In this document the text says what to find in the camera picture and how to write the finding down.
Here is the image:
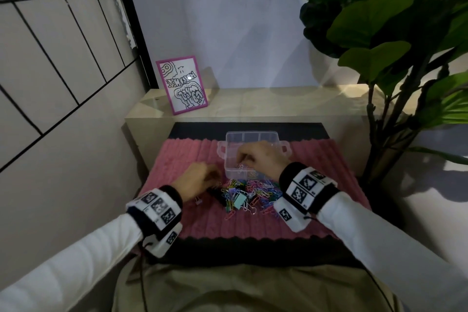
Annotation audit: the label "black binder clip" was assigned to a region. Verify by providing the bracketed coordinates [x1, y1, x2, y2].
[205, 184, 228, 207]

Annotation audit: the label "black wristband with markers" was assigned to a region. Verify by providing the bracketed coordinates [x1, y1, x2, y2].
[278, 161, 339, 214]
[125, 185, 183, 241]

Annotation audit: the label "person's olive trousers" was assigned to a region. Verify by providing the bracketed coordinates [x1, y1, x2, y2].
[111, 262, 403, 312]

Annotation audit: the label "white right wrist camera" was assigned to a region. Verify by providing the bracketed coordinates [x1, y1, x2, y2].
[273, 198, 312, 233]

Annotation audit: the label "person's right hand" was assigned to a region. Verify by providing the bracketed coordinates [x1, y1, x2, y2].
[235, 140, 293, 181]

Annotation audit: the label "pink ribbed mat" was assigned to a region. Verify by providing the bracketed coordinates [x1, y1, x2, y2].
[138, 138, 372, 241]

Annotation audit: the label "beige wooden shelf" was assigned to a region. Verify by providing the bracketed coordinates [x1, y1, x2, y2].
[125, 84, 381, 177]

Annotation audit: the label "black right wristband with markers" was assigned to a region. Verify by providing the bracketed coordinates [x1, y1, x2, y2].
[278, 161, 339, 214]

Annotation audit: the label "black left wristband with markers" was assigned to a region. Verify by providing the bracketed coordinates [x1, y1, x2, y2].
[125, 185, 183, 241]

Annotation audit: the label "transparent storage box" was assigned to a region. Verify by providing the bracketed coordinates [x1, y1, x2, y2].
[217, 131, 293, 181]

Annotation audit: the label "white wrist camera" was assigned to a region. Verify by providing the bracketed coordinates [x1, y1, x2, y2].
[273, 198, 312, 233]
[141, 222, 183, 259]

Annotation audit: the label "person's left hand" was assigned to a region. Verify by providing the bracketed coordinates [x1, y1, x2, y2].
[171, 161, 223, 203]

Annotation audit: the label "pile of colourful paper clips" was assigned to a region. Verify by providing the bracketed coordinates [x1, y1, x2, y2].
[219, 176, 290, 219]

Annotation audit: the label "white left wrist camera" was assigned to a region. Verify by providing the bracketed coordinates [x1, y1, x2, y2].
[141, 222, 183, 259]

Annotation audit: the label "person's right forearm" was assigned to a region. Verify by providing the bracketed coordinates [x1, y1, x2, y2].
[316, 191, 468, 312]

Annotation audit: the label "pink framed drawing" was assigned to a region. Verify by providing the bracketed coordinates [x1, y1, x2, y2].
[156, 55, 209, 116]

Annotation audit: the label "green leafy plant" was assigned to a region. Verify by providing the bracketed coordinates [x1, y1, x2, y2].
[295, 0, 468, 184]

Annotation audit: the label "person's left forearm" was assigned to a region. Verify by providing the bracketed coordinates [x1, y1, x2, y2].
[0, 213, 143, 312]

